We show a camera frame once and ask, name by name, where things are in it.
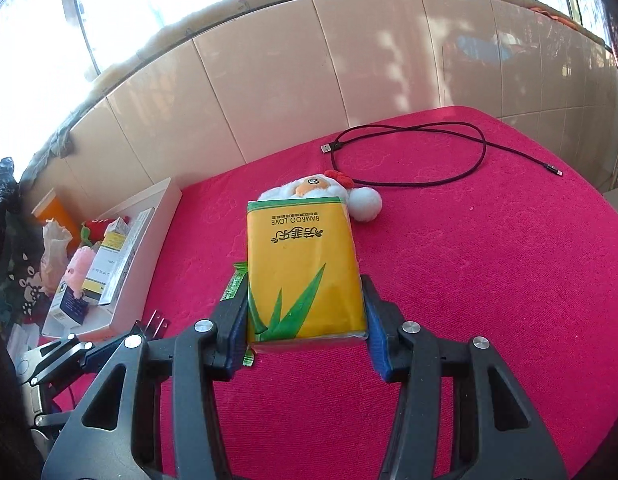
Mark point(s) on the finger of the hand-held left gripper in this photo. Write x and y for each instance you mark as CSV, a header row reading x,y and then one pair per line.
x,y
96,355
41,417

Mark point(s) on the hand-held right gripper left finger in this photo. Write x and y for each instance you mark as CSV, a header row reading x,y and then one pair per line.
x,y
236,360

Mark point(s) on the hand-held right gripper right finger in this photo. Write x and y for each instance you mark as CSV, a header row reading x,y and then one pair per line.
x,y
378,350

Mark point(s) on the black charger plug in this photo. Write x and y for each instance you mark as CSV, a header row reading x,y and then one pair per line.
x,y
156,325

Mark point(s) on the pink plush toy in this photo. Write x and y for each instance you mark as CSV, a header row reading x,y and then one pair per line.
x,y
79,270

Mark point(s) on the yellow tissue pack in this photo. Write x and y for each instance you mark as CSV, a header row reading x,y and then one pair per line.
x,y
299,270

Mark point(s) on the long white printed box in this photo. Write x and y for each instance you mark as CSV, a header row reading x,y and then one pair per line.
x,y
134,245

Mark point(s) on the white tray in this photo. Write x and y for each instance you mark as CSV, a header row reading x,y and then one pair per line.
x,y
159,220

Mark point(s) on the dark blue small box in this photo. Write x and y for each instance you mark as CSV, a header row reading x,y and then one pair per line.
x,y
69,305

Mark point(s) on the green wrapper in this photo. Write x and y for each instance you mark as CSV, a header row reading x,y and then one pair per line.
x,y
235,282

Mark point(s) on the dark printed cloth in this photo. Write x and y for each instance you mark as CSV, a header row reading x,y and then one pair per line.
x,y
24,280

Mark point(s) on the white plastic bag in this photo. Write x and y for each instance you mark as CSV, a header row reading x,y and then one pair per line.
x,y
54,255

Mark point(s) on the yellow white box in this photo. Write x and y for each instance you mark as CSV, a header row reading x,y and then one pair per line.
x,y
111,245

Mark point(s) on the red plush toy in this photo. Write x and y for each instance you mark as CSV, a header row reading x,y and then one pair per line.
x,y
91,227

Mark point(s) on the white plush toy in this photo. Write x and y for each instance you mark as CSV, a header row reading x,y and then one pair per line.
x,y
366,202

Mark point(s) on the orange bottle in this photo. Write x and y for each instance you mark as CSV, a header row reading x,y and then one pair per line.
x,y
59,210

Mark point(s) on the black bag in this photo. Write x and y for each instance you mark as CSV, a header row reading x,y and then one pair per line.
x,y
1,185

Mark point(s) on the grey cloth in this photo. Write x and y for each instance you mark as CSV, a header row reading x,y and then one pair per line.
x,y
59,145

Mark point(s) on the orange cloth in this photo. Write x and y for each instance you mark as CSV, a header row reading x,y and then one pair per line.
x,y
559,16

